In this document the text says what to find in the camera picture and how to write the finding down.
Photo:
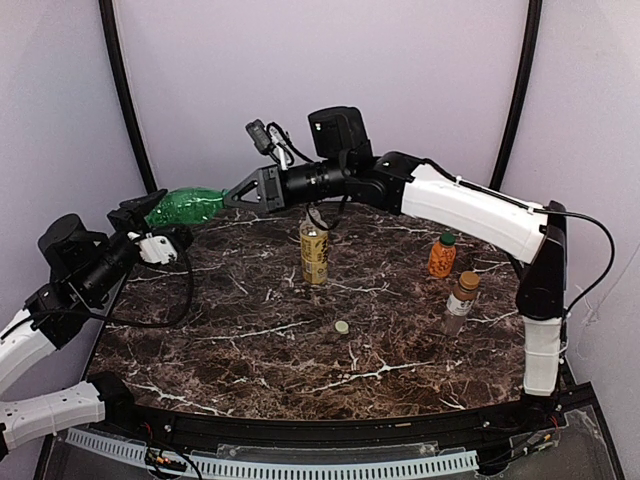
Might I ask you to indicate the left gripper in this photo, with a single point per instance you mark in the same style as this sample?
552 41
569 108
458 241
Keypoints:
126 219

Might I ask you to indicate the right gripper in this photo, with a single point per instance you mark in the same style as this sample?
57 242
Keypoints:
272 187

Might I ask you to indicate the green plastic bottle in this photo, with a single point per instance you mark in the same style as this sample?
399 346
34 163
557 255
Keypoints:
185 206

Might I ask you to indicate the yellow tea bottle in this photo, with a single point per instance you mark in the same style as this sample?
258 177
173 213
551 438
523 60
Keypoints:
314 246

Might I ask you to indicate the pale green bottle cap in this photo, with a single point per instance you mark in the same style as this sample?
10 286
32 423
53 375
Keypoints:
341 327

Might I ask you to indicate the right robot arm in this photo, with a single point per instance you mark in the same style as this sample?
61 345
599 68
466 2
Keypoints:
403 184

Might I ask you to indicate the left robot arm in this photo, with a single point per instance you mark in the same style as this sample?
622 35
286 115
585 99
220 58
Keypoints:
87 268

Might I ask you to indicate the orange juice bottle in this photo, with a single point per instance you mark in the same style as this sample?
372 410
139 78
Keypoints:
442 256

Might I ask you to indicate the brown coffee bottle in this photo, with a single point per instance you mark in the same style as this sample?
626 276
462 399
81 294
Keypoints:
460 302

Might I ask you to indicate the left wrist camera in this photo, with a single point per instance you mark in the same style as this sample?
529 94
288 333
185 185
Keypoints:
154 249

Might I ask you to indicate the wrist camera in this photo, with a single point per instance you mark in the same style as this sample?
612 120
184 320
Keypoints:
269 142
154 249

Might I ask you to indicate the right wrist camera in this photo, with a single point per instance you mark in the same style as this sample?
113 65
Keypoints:
269 142

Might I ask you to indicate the left black frame post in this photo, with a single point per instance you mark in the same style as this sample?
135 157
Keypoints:
121 83

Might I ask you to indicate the black frame post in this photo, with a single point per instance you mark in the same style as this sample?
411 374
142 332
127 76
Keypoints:
121 83
521 83

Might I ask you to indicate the black front rail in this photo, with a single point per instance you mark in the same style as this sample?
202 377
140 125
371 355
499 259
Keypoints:
476 427

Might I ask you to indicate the white slotted cable duct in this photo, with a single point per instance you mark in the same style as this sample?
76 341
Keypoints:
412 461

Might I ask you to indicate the right black frame post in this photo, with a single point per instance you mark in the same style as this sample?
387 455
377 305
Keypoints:
521 83

